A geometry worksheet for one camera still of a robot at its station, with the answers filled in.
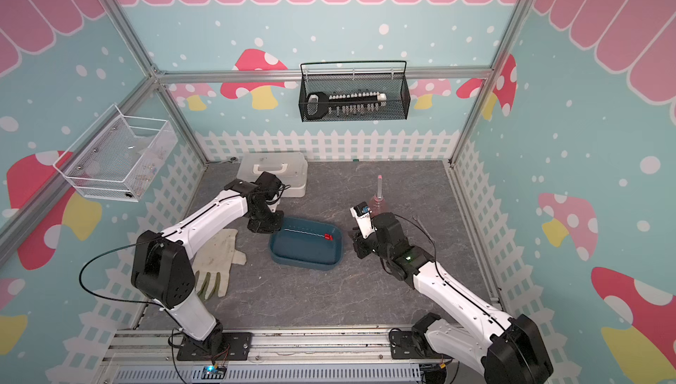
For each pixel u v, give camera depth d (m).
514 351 0.39
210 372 0.73
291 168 1.03
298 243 0.94
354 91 0.92
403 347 0.74
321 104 0.90
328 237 0.96
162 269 0.45
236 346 0.74
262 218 0.74
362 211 0.68
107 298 0.46
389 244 0.59
